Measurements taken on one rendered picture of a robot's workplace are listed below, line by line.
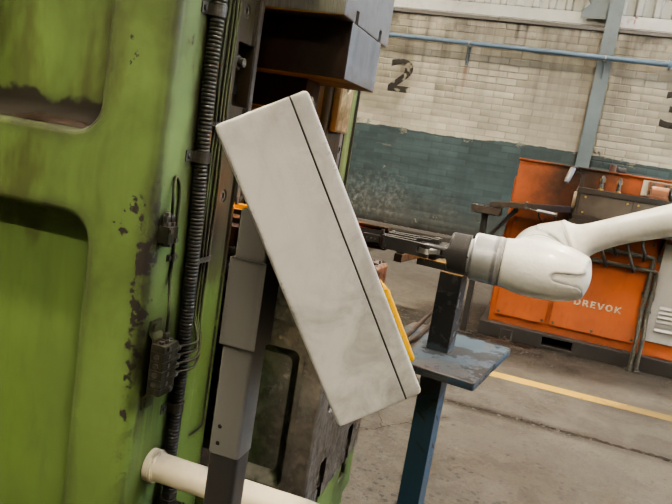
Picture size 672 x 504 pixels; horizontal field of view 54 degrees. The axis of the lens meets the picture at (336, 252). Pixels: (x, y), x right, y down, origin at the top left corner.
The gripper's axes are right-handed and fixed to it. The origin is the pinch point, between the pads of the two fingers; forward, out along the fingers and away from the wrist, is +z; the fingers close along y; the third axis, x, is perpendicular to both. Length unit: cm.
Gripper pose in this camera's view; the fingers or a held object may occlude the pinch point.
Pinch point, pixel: (365, 234)
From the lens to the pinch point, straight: 128.7
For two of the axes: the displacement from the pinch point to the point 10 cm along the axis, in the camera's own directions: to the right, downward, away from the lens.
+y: 3.0, -1.1, 9.5
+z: -9.4, -2.0, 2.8
